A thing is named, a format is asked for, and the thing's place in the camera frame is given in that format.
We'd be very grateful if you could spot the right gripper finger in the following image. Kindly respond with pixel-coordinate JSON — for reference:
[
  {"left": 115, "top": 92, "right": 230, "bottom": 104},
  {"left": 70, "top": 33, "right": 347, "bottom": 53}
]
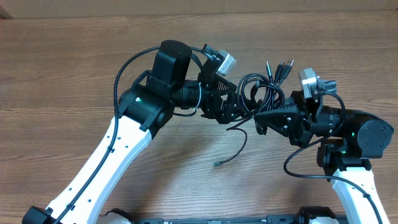
[
  {"left": 254, "top": 105, "right": 300, "bottom": 137},
  {"left": 276, "top": 97, "right": 296, "bottom": 108}
]

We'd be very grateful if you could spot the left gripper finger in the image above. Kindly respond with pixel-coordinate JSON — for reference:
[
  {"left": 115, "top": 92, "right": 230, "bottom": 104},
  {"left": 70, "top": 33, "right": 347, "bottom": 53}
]
[
  {"left": 217, "top": 93, "right": 243, "bottom": 124},
  {"left": 216, "top": 77, "right": 237, "bottom": 93}
]

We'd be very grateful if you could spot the black cable bundle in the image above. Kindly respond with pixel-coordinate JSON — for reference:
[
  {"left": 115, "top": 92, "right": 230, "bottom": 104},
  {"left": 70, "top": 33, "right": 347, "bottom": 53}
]
[{"left": 213, "top": 59, "right": 295, "bottom": 167}]

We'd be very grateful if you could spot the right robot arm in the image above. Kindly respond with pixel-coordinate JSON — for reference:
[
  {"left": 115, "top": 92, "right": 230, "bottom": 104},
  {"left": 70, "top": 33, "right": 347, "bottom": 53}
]
[{"left": 254, "top": 90, "right": 394, "bottom": 223}]

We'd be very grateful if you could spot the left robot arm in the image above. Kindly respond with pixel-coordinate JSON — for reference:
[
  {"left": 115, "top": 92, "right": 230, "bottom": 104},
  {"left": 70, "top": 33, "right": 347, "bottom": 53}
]
[{"left": 22, "top": 40, "right": 239, "bottom": 224}]

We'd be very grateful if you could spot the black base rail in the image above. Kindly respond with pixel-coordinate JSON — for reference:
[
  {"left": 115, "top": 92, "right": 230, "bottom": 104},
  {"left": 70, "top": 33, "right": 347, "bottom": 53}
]
[{"left": 99, "top": 205, "right": 346, "bottom": 224}]

